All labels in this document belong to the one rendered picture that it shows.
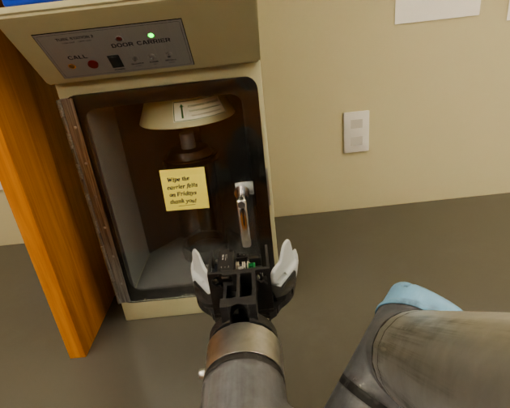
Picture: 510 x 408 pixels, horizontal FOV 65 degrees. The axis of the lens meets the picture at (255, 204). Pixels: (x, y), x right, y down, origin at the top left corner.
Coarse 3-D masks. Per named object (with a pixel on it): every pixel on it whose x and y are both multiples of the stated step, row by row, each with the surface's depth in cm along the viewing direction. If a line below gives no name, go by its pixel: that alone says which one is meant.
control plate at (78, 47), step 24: (144, 24) 50; (168, 24) 51; (48, 48) 52; (72, 48) 53; (96, 48) 53; (120, 48) 54; (144, 48) 54; (168, 48) 54; (72, 72) 57; (96, 72) 57; (120, 72) 58
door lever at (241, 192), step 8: (240, 192) 67; (248, 192) 68; (240, 200) 64; (240, 208) 64; (240, 216) 65; (248, 216) 65; (240, 224) 66; (248, 224) 66; (240, 232) 66; (248, 232) 66; (248, 240) 67
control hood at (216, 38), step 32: (64, 0) 47; (96, 0) 47; (128, 0) 47; (160, 0) 47; (192, 0) 48; (224, 0) 48; (256, 0) 49; (32, 32) 50; (192, 32) 52; (224, 32) 53; (256, 32) 53; (32, 64) 55; (224, 64) 59
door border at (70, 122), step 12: (72, 108) 62; (72, 120) 63; (72, 132) 64; (84, 144) 64; (84, 156) 65; (84, 168) 66; (84, 180) 67; (84, 192) 67; (96, 192) 68; (96, 204) 69; (96, 216) 70; (108, 228) 71; (108, 240) 72; (108, 252) 73; (108, 264) 74; (120, 276) 75; (120, 288) 76
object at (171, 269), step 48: (96, 96) 61; (144, 96) 62; (192, 96) 62; (240, 96) 62; (96, 144) 65; (144, 144) 65; (192, 144) 65; (240, 144) 65; (144, 192) 68; (144, 240) 72; (192, 240) 72; (240, 240) 73; (144, 288) 76; (192, 288) 77
